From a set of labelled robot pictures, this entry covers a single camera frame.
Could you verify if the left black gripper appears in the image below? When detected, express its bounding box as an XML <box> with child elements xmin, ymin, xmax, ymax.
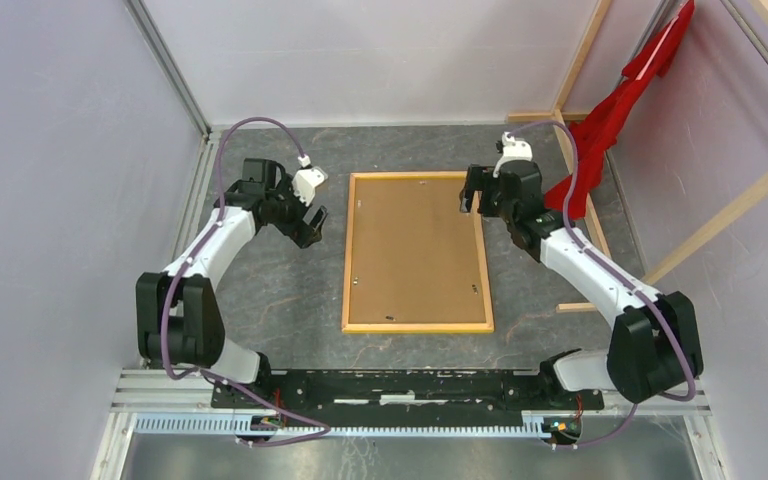
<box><xmin>267</xmin><ymin>174</ymin><xmax>329</xmax><ymax>249</ymax></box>

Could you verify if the yellow wooden picture frame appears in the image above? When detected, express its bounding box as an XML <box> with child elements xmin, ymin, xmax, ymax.
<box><xmin>341</xmin><ymin>171</ymin><xmax>496</xmax><ymax>335</ymax></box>

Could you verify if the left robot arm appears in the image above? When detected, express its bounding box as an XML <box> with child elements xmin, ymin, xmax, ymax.
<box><xmin>135</xmin><ymin>159</ymin><xmax>328</xmax><ymax>408</ymax></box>

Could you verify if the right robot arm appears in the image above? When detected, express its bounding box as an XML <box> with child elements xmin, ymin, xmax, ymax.
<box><xmin>459</xmin><ymin>160</ymin><xmax>704</xmax><ymax>408</ymax></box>

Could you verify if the light wooden beam structure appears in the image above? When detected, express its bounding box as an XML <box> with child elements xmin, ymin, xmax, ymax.
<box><xmin>507</xmin><ymin>0</ymin><xmax>768</xmax><ymax>314</ymax></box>

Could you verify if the red cloth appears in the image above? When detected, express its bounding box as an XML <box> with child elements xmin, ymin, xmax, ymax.
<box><xmin>544</xmin><ymin>0</ymin><xmax>695</xmax><ymax>220</ymax></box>

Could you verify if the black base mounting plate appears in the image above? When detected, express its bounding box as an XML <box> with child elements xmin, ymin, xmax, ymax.
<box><xmin>249</xmin><ymin>369</ymin><xmax>605</xmax><ymax>428</ymax></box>

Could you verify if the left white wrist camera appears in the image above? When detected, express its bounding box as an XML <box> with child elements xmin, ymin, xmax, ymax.
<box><xmin>291</xmin><ymin>154</ymin><xmax>328</xmax><ymax>206</ymax></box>

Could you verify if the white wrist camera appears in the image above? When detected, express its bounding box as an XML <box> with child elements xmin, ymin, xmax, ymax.
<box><xmin>291</xmin><ymin>154</ymin><xmax>328</xmax><ymax>206</ymax></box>
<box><xmin>492</xmin><ymin>131</ymin><xmax>533</xmax><ymax>178</ymax></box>

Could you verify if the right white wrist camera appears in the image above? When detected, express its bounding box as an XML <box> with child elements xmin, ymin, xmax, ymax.
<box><xmin>492</xmin><ymin>131</ymin><xmax>533</xmax><ymax>178</ymax></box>

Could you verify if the aluminium rail frame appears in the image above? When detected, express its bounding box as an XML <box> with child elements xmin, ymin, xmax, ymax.
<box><xmin>94</xmin><ymin>125</ymin><xmax>728</xmax><ymax>479</ymax></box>

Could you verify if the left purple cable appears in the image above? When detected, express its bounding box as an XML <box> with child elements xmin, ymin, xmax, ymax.
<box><xmin>159</xmin><ymin>117</ymin><xmax>332</xmax><ymax>448</ymax></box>

